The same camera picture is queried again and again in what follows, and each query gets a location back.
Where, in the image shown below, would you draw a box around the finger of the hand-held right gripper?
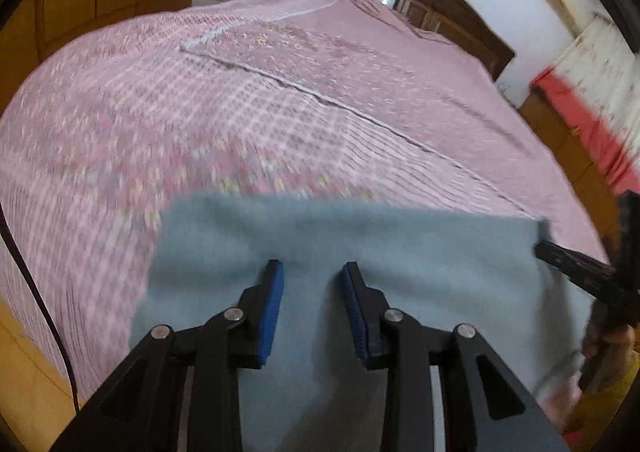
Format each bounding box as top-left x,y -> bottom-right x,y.
535,239 -> 621,297

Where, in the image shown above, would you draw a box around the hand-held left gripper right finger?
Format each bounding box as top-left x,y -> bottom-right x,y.
342,262 -> 571,452

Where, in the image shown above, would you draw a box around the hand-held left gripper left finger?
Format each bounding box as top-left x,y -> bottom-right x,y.
50,259 -> 285,452

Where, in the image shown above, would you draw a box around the grey pants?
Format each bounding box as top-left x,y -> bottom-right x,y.
129,192 -> 601,452

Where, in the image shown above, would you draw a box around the person's right hand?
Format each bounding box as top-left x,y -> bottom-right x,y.
582,314 -> 640,383

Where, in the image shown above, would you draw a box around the low wooden cabinet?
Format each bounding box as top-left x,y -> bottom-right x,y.
517,92 -> 621,243

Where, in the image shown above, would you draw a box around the floral curtain with red band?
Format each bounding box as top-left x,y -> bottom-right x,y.
530,14 -> 640,193

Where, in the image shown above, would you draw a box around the pink floral bedspread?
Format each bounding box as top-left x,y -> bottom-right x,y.
0,0 -> 608,413

